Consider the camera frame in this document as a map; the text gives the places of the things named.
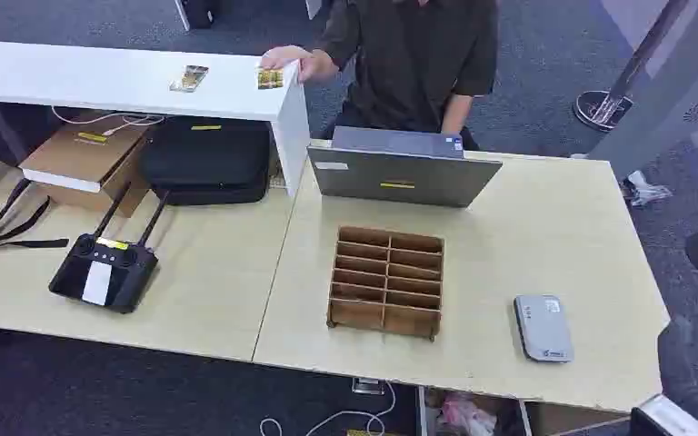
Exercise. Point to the person's right hand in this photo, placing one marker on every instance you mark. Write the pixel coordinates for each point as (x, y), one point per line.
(292, 60)

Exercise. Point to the yellow printed card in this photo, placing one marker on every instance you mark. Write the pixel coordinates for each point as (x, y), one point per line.
(270, 79)

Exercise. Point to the glossy printed card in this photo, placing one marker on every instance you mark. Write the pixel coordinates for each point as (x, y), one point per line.
(189, 79)

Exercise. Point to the small printed box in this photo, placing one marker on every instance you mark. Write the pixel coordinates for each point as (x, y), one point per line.
(276, 176)

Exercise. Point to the person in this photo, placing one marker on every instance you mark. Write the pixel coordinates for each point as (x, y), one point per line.
(415, 60)

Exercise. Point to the black carrying bag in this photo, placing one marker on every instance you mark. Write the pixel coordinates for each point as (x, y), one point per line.
(207, 159)

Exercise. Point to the grey laptop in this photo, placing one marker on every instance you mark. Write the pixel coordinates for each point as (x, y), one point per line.
(403, 174)

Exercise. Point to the white desk shelf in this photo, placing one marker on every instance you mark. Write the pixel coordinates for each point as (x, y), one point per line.
(84, 78)

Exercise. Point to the brown cardboard box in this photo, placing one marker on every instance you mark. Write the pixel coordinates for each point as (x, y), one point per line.
(78, 156)

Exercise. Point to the wooden slotted card box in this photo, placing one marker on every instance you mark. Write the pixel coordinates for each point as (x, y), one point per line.
(356, 314)

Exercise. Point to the black remote controller with antennas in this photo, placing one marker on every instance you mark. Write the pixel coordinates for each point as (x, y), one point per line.
(117, 274)

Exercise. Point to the metal stanchion with round base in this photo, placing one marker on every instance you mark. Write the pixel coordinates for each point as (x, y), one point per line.
(602, 111)

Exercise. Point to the grey card reader device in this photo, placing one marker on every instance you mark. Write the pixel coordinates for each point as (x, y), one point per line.
(543, 331)

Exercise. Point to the clear plastic wrap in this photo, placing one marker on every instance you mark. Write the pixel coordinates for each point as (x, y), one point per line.
(647, 192)

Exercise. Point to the yellow floor item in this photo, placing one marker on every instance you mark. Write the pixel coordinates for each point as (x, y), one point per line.
(367, 433)

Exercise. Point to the grey partition panel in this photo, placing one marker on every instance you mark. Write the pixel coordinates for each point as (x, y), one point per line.
(680, 108)

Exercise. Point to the pink plastic bag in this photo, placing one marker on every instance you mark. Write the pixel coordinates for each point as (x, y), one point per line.
(463, 416)

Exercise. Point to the black box with white frame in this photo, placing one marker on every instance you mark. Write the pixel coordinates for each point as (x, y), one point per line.
(198, 12)

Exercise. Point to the metal desk bracket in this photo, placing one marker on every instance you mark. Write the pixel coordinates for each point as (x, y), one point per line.
(367, 386)

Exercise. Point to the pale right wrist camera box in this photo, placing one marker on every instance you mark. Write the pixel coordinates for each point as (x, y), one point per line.
(671, 418)

